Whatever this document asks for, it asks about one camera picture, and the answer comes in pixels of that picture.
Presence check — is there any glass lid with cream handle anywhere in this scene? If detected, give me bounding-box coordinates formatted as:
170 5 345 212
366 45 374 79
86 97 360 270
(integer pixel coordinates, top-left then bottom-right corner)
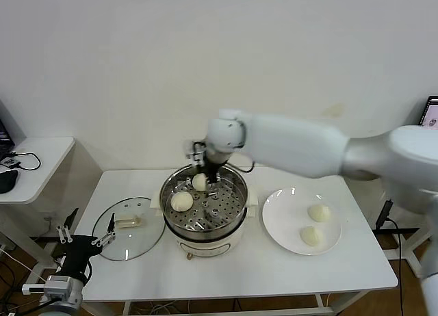
91 196 166 262

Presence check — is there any black cable with dongle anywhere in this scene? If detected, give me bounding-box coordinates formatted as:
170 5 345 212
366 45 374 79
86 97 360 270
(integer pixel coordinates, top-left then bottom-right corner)
374 198 404 291

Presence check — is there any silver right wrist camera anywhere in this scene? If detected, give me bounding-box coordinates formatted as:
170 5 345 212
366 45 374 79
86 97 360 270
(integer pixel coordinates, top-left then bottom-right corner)
184 140 206 161

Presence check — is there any white side desk with label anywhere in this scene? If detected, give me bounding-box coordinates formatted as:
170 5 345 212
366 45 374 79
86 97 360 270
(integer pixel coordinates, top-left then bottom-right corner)
371 189 438 279

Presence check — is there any white round plate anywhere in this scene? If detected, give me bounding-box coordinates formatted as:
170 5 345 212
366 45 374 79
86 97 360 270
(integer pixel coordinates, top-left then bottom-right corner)
261 187 342 256

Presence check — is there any white steamed baozi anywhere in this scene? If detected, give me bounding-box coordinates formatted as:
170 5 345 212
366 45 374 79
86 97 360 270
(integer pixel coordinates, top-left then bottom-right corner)
307 204 332 224
170 192 194 213
191 174 208 191
299 226 325 247

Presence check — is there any white electric cooker base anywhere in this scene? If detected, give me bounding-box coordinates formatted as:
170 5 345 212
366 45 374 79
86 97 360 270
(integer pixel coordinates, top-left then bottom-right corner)
150 187 258 262

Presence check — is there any black open laptop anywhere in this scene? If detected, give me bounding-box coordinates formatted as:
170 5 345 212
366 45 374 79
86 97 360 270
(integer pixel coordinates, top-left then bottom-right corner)
0 102 16 163

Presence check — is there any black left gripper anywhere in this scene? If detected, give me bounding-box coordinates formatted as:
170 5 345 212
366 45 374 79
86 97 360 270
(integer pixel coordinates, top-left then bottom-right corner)
56 208 116 279

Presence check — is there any thin black looped cable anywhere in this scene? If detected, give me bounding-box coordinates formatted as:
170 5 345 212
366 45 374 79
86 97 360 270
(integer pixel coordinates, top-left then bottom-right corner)
10 153 42 172

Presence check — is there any stainless steel steamer basket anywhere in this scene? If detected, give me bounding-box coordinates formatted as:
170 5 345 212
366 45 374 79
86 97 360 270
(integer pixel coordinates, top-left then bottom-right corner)
159 161 248 235

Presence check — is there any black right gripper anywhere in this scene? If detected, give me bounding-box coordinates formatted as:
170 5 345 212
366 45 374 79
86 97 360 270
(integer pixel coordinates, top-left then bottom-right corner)
196 153 225 190

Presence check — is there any grey open laptop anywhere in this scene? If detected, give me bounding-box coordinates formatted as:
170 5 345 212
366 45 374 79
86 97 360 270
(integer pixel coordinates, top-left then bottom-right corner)
419 96 438 127

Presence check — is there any black computer mouse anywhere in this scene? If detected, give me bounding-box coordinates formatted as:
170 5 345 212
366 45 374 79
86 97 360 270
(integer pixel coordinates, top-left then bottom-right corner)
0 170 20 195

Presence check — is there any white metal table frame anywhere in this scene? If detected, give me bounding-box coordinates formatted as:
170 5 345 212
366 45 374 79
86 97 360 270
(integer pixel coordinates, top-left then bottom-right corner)
81 290 363 316

